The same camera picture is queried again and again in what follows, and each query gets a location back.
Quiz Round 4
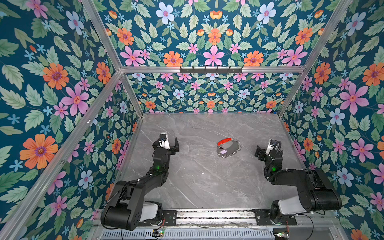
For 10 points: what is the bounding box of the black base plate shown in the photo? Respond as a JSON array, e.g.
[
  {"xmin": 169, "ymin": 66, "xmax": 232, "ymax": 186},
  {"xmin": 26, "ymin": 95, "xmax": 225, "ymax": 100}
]
[
  {"xmin": 139, "ymin": 210, "xmax": 178, "ymax": 228},
  {"xmin": 252, "ymin": 209, "xmax": 297, "ymax": 226}
]

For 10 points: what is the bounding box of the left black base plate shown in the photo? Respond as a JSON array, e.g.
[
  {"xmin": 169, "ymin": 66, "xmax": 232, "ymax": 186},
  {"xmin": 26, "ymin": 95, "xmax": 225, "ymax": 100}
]
[{"xmin": 139, "ymin": 210, "xmax": 178, "ymax": 228}]

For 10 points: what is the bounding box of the black hook rack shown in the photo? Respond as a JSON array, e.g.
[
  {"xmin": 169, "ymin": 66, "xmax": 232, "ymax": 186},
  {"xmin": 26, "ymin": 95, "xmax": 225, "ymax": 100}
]
[{"xmin": 179, "ymin": 66, "xmax": 243, "ymax": 75}]

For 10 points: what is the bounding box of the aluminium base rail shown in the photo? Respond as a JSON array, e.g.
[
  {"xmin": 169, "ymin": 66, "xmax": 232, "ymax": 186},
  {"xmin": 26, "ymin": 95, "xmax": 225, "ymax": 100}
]
[{"xmin": 89, "ymin": 208, "xmax": 343, "ymax": 230}]

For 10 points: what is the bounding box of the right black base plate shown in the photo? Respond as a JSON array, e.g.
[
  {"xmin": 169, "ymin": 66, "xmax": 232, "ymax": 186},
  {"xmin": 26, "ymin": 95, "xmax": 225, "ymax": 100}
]
[{"xmin": 252, "ymin": 209, "xmax": 297, "ymax": 226}]

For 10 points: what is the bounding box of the red keyring with metal rings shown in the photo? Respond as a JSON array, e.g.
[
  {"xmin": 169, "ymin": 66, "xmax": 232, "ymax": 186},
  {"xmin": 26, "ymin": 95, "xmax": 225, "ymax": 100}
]
[{"xmin": 217, "ymin": 138, "xmax": 242, "ymax": 158}]

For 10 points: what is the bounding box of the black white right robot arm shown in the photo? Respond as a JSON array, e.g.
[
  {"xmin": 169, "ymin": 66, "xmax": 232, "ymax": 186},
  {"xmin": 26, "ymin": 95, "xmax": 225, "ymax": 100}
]
[{"xmin": 255, "ymin": 141, "xmax": 342, "ymax": 225}]

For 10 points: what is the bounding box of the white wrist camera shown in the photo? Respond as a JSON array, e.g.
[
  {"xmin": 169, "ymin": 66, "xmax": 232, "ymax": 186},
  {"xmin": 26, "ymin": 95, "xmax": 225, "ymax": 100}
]
[
  {"xmin": 159, "ymin": 133, "xmax": 170, "ymax": 150},
  {"xmin": 266, "ymin": 139, "xmax": 278, "ymax": 155}
]

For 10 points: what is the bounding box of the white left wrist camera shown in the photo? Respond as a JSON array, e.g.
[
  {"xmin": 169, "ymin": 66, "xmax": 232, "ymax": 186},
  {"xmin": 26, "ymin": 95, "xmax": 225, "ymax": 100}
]
[{"xmin": 159, "ymin": 133, "xmax": 170, "ymax": 150}]

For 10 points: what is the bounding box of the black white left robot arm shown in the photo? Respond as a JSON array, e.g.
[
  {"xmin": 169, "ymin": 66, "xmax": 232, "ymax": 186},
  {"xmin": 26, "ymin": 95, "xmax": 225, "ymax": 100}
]
[{"xmin": 101, "ymin": 134, "xmax": 180, "ymax": 231}]

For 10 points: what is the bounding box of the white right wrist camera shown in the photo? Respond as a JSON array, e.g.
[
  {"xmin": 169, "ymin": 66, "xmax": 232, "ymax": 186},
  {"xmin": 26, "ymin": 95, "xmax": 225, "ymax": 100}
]
[{"xmin": 266, "ymin": 139, "xmax": 278, "ymax": 155}]

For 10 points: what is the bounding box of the white perforated cable duct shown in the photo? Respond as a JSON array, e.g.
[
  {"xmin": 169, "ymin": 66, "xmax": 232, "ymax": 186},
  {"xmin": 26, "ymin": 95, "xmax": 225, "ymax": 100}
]
[{"xmin": 101, "ymin": 229, "xmax": 275, "ymax": 240}]

